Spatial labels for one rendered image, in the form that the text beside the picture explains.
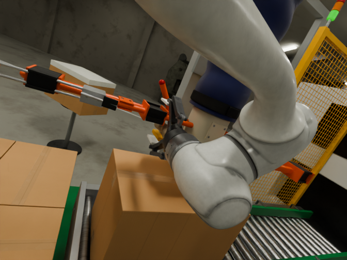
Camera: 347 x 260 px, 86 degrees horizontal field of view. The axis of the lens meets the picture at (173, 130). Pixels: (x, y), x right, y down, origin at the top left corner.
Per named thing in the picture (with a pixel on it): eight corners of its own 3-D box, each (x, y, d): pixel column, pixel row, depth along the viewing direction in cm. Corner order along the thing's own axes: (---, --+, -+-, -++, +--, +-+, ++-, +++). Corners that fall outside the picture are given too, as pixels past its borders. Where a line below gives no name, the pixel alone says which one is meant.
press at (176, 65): (180, 109, 940) (200, 63, 878) (180, 113, 837) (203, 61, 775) (158, 99, 930) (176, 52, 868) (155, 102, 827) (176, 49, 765)
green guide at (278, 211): (300, 211, 213) (304, 205, 211) (309, 218, 204) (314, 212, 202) (183, 200, 142) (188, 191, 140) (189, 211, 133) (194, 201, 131)
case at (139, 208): (182, 213, 129) (207, 165, 119) (213, 274, 95) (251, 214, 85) (91, 210, 101) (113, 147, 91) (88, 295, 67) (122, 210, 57)
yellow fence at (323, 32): (267, 235, 242) (375, 81, 187) (273, 242, 233) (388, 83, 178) (194, 236, 190) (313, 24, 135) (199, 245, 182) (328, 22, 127)
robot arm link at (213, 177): (178, 188, 43) (226, 159, 44) (214, 253, 30) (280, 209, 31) (159, 155, 37) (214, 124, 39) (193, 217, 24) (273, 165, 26)
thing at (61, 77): (62, 88, 61) (65, 74, 60) (58, 94, 55) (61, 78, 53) (31, 80, 57) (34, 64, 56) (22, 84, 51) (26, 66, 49)
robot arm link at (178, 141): (164, 175, 40) (157, 160, 45) (198, 179, 44) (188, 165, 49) (181, 137, 38) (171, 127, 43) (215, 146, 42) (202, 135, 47)
